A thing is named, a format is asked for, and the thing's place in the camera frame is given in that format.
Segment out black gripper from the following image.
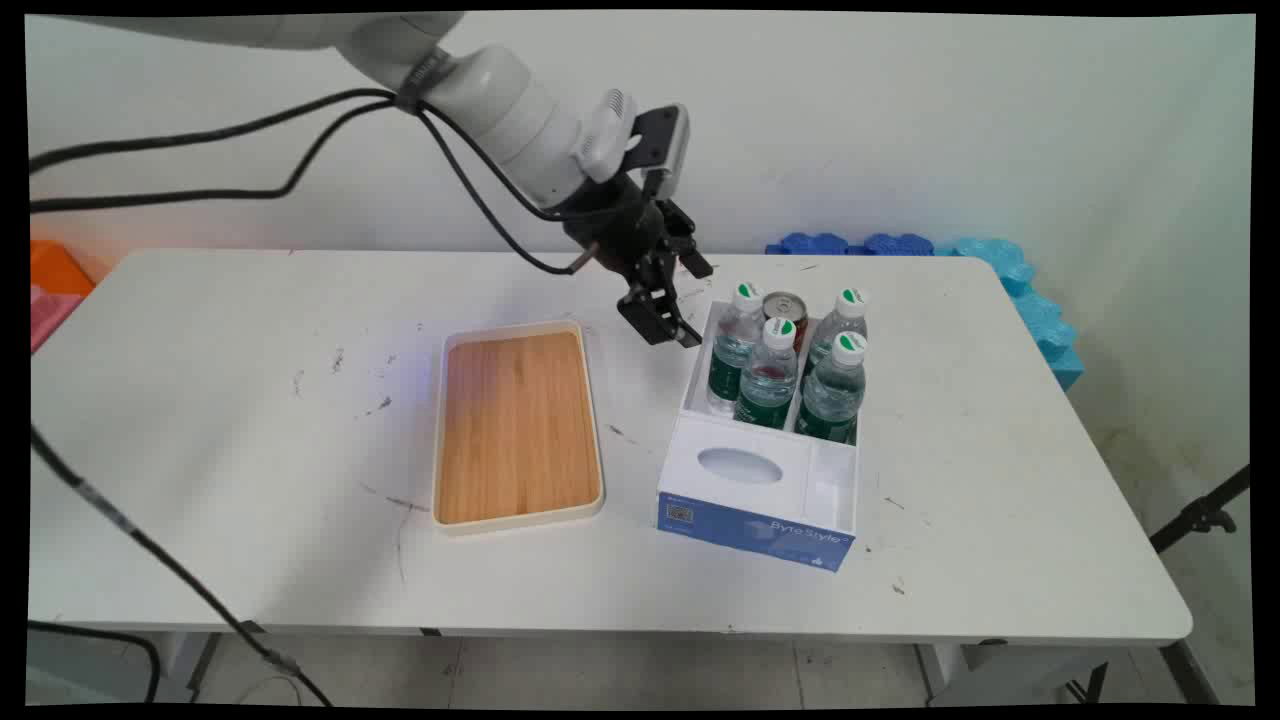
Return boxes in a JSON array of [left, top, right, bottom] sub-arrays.
[[548, 175, 715, 349]]

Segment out green label water bottle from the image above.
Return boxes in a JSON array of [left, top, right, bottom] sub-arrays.
[[794, 332, 869, 445], [734, 318, 802, 431], [806, 288, 870, 383], [706, 282, 767, 417]]

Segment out red soda can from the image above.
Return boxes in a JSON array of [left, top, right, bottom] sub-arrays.
[[761, 291, 810, 353]]

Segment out wooden tray with cream rim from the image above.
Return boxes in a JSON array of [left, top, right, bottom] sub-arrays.
[[431, 319, 607, 537]]

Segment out white blue organizer box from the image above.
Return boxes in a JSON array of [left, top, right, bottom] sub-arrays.
[[656, 297, 861, 573]]

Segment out light blue foam tiles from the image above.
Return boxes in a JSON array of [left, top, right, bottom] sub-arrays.
[[934, 237, 1086, 393]]

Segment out black tripod leg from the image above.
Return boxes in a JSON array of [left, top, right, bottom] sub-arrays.
[[1149, 465, 1252, 555]]

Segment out pink foam block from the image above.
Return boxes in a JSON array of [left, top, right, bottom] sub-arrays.
[[30, 284, 85, 353]]

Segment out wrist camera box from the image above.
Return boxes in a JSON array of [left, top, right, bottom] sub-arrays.
[[628, 103, 691, 201]]

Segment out grey cable strap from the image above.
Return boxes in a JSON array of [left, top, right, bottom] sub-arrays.
[[394, 48, 453, 113]]

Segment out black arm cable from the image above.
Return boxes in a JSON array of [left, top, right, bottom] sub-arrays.
[[30, 98, 593, 276], [30, 88, 561, 223]]

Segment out black floor cable with connector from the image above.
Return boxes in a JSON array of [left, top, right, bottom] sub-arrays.
[[30, 428, 335, 707]]

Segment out white table leg frame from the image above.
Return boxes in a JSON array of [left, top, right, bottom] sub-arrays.
[[150, 632, 223, 703]]

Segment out black looped floor cable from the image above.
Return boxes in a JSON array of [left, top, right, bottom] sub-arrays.
[[28, 620, 163, 703]]

